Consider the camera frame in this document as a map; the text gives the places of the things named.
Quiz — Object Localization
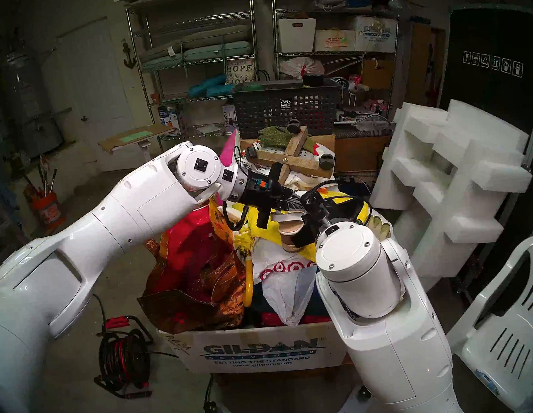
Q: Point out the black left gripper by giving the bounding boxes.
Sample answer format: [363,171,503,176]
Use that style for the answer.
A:
[236,159,311,232]

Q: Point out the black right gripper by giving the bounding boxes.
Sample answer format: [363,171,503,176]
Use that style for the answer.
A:
[288,187,344,249]

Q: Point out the white strap wedge sandal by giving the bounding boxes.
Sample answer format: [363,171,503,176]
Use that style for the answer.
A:
[275,203,317,254]

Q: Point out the wooden cross caster dolly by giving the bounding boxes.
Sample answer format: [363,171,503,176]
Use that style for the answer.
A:
[239,122,338,188]

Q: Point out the cream fabric piece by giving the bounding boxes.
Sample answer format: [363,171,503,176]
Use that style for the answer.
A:
[219,203,245,224]

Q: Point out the beige green work glove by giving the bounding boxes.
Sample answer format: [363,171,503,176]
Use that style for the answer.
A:
[365,211,394,243]

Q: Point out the green knit gloves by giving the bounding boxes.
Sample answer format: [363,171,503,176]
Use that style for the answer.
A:
[258,121,315,157]

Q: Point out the large brown box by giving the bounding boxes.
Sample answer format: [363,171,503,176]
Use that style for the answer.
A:
[332,125,396,176]

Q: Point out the white red-print plastic bag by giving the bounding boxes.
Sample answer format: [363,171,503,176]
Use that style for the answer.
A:
[248,229,325,330]

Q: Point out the dark blue fabric bag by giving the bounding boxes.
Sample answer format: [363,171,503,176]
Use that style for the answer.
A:
[249,273,332,327]

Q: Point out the black plastic mesh basket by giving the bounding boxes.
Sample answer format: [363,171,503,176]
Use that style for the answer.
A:
[231,72,347,145]

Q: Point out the crumpled clear plastic bag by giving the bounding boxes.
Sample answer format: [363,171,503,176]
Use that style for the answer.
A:
[349,111,392,134]

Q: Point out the red fabric item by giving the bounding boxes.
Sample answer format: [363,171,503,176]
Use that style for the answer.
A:
[259,304,333,330]

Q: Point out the pink flowers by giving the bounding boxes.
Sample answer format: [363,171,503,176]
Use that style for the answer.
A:
[363,97,388,115]

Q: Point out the red orange patterned bag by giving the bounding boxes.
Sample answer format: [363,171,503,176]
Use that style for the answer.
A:
[128,204,254,339]

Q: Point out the white foam packing block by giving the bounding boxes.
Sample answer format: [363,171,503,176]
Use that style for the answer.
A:
[360,88,533,287]

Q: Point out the pink white plastic bag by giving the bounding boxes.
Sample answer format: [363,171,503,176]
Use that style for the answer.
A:
[278,54,326,81]

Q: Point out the HOPE text pillow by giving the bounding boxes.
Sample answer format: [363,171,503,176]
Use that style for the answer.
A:
[224,58,258,87]

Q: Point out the large Gildan cardboard box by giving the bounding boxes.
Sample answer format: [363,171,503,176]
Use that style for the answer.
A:
[159,307,350,387]

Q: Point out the turquoise folded cushion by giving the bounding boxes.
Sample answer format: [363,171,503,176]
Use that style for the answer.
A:
[186,73,229,99]

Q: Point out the blue white product box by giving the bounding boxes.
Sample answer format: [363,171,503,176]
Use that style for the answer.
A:
[158,103,188,137]

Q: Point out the brown cardboard box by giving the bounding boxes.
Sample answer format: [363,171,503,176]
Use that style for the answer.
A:
[359,55,398,92]

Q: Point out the white storage bin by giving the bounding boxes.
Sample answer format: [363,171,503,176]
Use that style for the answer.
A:
[276,14,320,56]

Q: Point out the small labelled cardboard box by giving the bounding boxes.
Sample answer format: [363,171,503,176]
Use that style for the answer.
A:
[312,25,358,55]

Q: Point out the teal seat cushion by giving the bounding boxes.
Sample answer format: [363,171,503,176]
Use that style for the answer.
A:
[140,40,254,70]

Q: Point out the white stand cardboard-top table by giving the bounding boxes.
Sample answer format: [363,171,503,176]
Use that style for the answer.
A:
[97,121,180,169]

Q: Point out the tan wooden board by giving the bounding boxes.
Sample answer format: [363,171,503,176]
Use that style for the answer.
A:
[399,20,442,107]

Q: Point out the small Gildan cardboard box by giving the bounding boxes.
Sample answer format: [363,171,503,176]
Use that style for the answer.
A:
[351,11,401,58]

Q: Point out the beige seat cushion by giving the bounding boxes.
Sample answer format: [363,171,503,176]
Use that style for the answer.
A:
[137,40,186,64]
[180,24,251,51]

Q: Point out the white door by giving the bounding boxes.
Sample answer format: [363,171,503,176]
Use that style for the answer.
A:
[56,15,145,176]

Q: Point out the white plastic chair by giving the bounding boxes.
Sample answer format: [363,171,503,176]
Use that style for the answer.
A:
[436,235,533,413]

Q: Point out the orange bucket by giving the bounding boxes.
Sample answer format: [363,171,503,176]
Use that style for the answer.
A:
[30,191,62,228]

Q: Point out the black flight case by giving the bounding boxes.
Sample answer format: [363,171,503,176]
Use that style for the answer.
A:
[426,0,533,283]

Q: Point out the grey water heater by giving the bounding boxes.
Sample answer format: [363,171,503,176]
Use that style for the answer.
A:
[3,46,65,159]

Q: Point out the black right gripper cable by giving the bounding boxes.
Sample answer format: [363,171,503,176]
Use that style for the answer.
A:
[300,175,374,233]

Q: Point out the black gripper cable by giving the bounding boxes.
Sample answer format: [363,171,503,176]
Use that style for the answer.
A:
[221,198,253,234]
[300,175,374,233]

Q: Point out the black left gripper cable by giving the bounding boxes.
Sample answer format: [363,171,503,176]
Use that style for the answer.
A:
[221,198,253,234]

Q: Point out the yellow curved handle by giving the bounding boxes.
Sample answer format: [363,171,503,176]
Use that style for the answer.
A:
[239,256,258,308]

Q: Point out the chrome wire shelf with boxes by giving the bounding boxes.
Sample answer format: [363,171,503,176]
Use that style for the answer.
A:
[268,0,411,121]

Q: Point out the chrome wire shelf with cushions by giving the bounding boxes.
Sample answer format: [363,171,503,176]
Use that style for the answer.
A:
[124,0,272,175]

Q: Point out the dark anchor wall ornament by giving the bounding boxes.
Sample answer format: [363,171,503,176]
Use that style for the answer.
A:
[121,38,137,70]

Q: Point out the red black cable reel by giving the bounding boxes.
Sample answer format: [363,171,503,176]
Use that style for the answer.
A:
[87,313,160,403]

